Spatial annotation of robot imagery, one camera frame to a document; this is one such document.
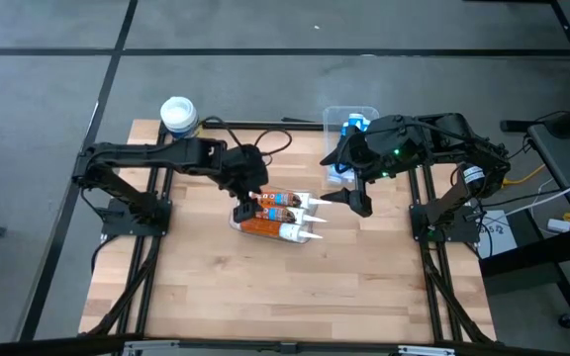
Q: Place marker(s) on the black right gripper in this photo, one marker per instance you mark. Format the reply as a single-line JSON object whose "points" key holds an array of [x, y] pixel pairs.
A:
{"points": [[389, 148]]}

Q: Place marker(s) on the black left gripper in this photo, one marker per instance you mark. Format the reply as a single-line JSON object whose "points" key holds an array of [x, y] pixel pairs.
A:
{"points": [[243, 168]]}

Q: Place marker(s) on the orange Gorilla sealant tube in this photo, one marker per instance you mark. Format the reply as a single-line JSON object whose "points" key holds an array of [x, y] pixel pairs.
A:
{"points": [[277, 214], [265, 227], [285, 199]]}

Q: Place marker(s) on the shallow clear plastic tray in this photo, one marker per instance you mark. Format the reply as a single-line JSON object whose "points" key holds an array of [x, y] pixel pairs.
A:
{"points": [[234, 228]]}

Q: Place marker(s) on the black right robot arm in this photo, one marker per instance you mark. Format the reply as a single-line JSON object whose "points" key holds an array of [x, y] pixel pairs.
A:
{"points": [[455, 198]]}

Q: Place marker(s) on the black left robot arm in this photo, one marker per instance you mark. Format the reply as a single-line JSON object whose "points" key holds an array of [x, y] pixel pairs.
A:
{"points": [[166, 153]]}

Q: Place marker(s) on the Lysol wipes canister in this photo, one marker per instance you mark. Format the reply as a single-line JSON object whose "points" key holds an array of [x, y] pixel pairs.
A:
{"points": [[178, 114]]}

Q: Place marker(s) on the deep clear plastic bin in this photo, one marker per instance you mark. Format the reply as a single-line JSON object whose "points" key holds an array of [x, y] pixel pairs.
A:
{"points": [[329, 114]]}

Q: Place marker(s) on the white paper sheet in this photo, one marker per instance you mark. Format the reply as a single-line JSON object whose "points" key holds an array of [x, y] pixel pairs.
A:
{"points": [[503, 242]]}

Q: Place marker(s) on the yellow extension plug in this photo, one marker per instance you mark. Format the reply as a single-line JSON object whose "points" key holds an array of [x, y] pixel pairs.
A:
{"points": [[517, 179]]}

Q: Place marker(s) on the black side desk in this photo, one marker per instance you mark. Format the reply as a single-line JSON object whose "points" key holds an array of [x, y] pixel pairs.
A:
{"points": [[562, 163]]}

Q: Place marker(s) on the white power adapter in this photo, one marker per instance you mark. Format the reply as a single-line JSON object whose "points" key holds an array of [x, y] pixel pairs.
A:
{"points": [[558, 226]]}

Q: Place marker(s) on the black caster wheel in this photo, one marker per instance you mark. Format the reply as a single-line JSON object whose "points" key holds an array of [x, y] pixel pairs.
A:
{"points": [[568, 320]]}

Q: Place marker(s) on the black aluminium table frame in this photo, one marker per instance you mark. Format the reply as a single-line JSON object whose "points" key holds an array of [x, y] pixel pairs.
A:
{"points": [[225, 345]]}

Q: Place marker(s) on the silver aluminium bracket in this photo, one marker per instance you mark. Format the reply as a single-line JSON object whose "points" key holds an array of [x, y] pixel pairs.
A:
{"points": [[426, 351], [151, 347]]}

